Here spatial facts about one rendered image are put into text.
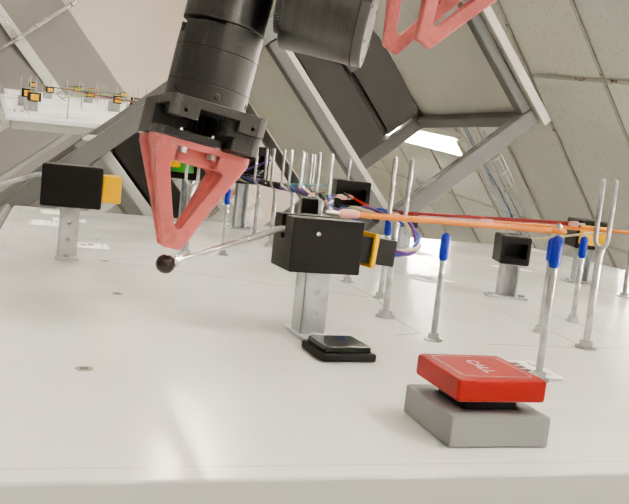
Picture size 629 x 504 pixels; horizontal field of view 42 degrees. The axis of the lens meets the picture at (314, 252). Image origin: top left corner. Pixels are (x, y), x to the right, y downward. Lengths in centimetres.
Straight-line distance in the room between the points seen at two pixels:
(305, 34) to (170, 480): 32
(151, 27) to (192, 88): 766
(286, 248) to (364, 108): 115
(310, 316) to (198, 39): 21
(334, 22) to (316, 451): 29
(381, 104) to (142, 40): 654
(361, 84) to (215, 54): 119
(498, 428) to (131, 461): 18
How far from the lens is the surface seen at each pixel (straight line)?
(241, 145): 54
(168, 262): 58
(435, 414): 43
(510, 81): 179
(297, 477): 35
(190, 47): 56
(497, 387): 42
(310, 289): 61
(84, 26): 812
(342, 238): 60
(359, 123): 173
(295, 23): 56
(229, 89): 56
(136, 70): 819
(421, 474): 38
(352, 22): 55
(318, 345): 56
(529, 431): 43
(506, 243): 95
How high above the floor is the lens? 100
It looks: 9 degrees up
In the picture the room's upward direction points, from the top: 54 degrees clockwise
